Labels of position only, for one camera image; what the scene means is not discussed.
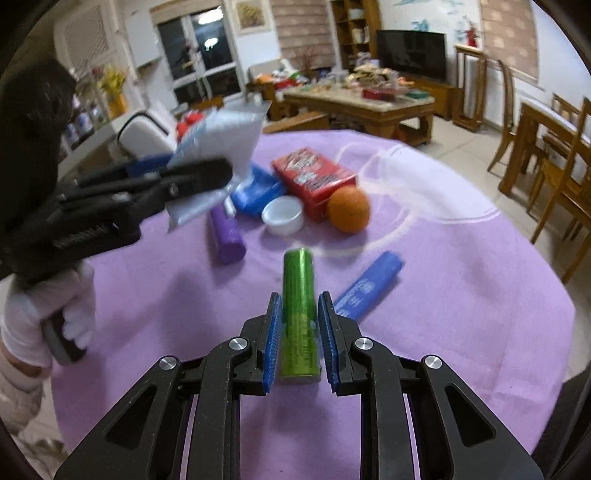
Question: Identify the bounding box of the blue tissue packet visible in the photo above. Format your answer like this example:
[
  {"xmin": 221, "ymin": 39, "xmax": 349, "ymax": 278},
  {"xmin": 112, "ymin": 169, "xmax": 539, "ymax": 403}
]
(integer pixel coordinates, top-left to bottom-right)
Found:
[{"xmin": 230, "ymin": 165, "xmax": 287, "ymax": 217}]

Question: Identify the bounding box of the green gum pack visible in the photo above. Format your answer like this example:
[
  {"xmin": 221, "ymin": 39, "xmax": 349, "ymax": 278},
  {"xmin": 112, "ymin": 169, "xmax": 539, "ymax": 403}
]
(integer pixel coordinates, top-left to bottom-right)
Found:
[{"xmin": 280, "ymin": 248, "xmax": 321, "ymax": 383}]

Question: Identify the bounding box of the red pillow upper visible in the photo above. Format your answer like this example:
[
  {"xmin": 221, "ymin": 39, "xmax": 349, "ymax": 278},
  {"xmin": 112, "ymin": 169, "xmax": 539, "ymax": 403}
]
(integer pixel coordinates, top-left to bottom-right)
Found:
[{"xmin": 176, "ymin": 110, "xmax": 204, "ymax": 141}]

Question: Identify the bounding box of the wooden dining table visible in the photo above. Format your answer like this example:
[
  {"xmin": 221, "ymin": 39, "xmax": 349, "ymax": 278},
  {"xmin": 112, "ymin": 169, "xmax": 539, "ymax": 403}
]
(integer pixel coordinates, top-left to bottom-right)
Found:
[{"xmin": 488, "ymin": 99, "xmax": 577, "ymax": 197}]

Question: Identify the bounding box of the silver foil mailer pouch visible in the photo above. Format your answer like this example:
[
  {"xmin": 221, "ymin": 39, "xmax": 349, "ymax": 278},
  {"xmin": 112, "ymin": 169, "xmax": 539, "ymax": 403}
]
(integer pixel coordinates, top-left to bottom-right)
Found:
[{"xmin": 166, "ymin": 101, "xmax": 270, "ymax": 231}]

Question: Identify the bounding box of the near wooden dining chair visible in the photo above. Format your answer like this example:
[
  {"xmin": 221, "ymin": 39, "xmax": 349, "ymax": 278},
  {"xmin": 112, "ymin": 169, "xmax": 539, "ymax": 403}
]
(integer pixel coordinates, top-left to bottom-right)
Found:
[{"xmin": 528, "ymin": 96, "xmax": 591, "ymax": 285}]

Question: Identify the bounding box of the purple round tablecloth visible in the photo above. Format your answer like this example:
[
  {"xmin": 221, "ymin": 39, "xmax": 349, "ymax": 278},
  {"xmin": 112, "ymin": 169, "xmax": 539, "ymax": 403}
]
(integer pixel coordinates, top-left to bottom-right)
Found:
[{"xmin": 53, "ymin": 131, "xmax": 575, "ymax": 479}]

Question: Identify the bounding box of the wooden coffee table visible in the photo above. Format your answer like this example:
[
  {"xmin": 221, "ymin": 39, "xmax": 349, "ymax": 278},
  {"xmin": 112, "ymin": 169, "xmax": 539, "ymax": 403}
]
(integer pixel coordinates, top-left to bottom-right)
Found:
[{"xmin": 283, "ymin": 86, "xmax": 435, "ymax": 147}]

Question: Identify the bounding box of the white small bowl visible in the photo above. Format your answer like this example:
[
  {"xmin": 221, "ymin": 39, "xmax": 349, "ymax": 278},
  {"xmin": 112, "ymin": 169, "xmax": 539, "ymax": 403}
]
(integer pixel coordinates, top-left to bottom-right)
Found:
[{"xmin": 262, "ymin": 196, "xmax": 304, "ymax": 237}]

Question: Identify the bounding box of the wooden tv cabinet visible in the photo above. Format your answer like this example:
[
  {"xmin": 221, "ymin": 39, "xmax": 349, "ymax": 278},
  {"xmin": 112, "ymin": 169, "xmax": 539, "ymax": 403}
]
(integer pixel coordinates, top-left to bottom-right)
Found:
[{"xmin": 411, "ymin": 76, "xmax": 456, "ymax": 120}]

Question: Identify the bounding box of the wooden bookshelf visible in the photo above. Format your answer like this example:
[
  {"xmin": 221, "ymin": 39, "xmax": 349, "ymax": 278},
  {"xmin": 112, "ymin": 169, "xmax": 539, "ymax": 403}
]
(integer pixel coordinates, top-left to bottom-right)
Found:
[{"xmin": 329, "ymin": 0, "xmax": 382, "ymax": 70}]

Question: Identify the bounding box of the wooden armchair with toys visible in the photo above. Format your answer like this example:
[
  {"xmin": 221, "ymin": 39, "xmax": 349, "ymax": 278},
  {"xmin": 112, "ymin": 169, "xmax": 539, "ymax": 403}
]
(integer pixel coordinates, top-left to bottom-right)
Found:
[{"xmin": 245, "ymin": 58, "xmax": 298, "ymax": 122}]

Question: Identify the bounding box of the far wooden dining chair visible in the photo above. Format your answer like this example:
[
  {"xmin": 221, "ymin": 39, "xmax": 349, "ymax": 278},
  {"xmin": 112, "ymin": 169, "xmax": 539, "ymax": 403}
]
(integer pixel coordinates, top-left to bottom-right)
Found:
[{"xmin": 487, "ymin": 60, "xmax": 516, "ymax": 172}]

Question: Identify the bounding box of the purple spray bottle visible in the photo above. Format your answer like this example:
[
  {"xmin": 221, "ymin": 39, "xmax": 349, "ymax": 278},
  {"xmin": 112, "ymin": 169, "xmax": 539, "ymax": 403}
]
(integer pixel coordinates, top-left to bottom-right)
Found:
[{"xmin": 209, "ymin": 204, "xmax": 246, "ymax": 265}]

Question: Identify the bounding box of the black television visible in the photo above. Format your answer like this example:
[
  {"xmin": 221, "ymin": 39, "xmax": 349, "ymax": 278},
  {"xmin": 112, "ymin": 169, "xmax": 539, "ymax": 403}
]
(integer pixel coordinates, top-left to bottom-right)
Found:
[{"xmin": 377, "ymin": 30, "xmax": 448, "ymax": 82}]

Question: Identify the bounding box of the orange fruit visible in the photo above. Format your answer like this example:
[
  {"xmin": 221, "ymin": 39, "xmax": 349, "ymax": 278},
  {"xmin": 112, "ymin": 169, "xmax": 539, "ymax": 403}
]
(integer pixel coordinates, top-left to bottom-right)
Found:
[{"xmin": 327, "ymin": 185, "xmax": 370, "ymax": 234}]

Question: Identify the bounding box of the wooden plant stand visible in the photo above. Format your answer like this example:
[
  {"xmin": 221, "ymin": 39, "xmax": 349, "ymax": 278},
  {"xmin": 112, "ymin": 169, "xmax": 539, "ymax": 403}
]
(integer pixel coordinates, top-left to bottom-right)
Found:
[{"xmin": 452, "ymin": 43, "xmax": 487, "ymax": 133}]

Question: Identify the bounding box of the small blue wrapper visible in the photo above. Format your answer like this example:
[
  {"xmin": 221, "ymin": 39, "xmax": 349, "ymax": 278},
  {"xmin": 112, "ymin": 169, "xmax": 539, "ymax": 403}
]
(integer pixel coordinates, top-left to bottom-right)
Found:
[{"xmin": 334, "ymin": 251, "xmax": 404, "ymax": 321}]

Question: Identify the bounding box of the white shelf unit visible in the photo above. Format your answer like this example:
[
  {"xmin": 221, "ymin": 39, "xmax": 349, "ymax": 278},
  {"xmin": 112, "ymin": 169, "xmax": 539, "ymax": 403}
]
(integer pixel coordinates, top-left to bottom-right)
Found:
[{"xmin": 58, "ymin": 64, "xmax": 129, "ymax": 181}]

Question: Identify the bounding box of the wooden dining chair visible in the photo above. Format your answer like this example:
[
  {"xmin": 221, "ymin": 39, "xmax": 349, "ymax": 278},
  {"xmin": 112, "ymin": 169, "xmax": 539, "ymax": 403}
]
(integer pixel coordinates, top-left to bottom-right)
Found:
[
  {"xmin": 487, "ymin": 60, "xmax": 516, "ymax": 172},
  {"xmin": 528, "ymin": 96, "xmax": 591, "ymax": 285}
]

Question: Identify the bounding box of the framed sunflower picture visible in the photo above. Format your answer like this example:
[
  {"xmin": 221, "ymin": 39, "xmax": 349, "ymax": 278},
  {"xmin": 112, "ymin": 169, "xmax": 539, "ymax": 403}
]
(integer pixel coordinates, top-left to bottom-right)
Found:
[{"xmin": 233, "ymin": 0, "xmax": 270, "ymax": 35}]

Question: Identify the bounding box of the left white gloved hand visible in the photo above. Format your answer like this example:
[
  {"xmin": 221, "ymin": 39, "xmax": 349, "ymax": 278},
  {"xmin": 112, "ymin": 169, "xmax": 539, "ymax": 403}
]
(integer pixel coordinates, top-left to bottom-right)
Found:
[{"xmin": 1, "ymin": 262, "xmax": 95, "ymax": 377}]

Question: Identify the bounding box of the wooden sofa with cushions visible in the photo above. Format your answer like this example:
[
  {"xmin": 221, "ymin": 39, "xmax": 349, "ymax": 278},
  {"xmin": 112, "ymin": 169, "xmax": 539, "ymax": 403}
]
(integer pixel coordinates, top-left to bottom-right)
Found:
[{"xmin": 59, "ymin": 103, "xmax": 195, "ymax": 176}]

